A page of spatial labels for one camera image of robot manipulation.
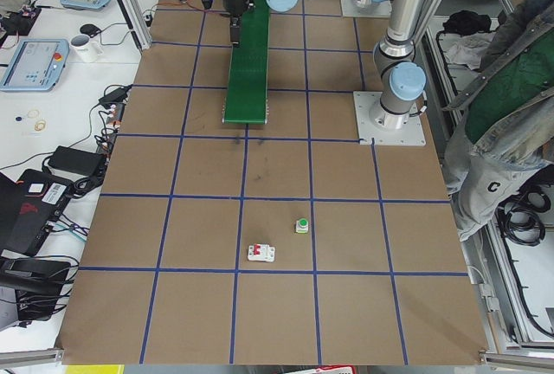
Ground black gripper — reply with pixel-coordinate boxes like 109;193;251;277
201;0;254;48

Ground green conveyor belt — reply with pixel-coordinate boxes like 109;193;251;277
222;0;270;125

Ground white mug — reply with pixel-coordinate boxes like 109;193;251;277
69;34;104;63

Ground near teach pendant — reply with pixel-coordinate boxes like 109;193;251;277
1;39;69;92

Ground black power adapter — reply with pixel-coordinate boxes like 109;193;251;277
48;145;106;176

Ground green push button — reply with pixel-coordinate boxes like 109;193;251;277
295;217;309;234

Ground white red circuit breaker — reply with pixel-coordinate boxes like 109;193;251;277
247;243;276;262

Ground black laptop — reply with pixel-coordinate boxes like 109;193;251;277
1;169;73;256

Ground person in denim jacket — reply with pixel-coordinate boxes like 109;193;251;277
442;0;553;241

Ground red black wire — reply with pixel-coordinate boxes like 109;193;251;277
156;0;204;14

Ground aluminium frame post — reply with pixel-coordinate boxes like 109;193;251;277
116;0;152;52

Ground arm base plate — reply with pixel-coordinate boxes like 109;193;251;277
353;91;426;147

